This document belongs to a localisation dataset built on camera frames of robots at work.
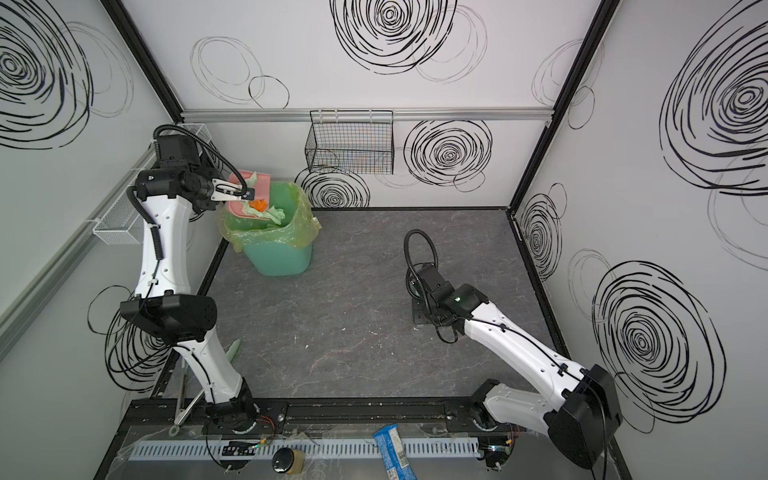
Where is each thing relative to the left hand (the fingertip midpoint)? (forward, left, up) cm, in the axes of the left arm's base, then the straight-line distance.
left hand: (203, 178), depth 77 cm
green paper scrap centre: (+2, -14, -15) cm, 21 cm away
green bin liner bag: (-5, -22, -14) cm, 27 cm away
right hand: (-24, -57, -24) cm, 66 cm away
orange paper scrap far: (+2, -10, -11) cm, 15 cm away
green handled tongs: (-48, +2, -35) cm, 60 cm away
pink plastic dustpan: (+9, -10, -9) cm, 16 cm away
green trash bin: (-4, -12, -30) cm, 32 cm away
